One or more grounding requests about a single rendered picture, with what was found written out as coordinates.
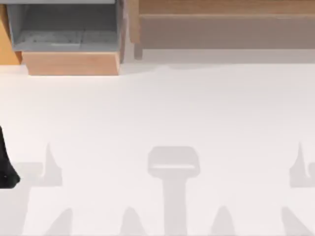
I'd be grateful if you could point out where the pale wooden drawer front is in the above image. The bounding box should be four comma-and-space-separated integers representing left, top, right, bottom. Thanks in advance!
21, 51, 121, 76

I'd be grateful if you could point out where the wooden open shelf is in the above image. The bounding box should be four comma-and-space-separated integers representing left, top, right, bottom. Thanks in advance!
128, 0, 315, 60

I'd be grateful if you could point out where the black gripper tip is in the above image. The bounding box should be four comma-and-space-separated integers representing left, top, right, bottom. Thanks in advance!
0, 125, 21, 190

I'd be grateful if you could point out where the wooden cupboard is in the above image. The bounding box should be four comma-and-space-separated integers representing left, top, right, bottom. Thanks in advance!
0, 3, 23, 66

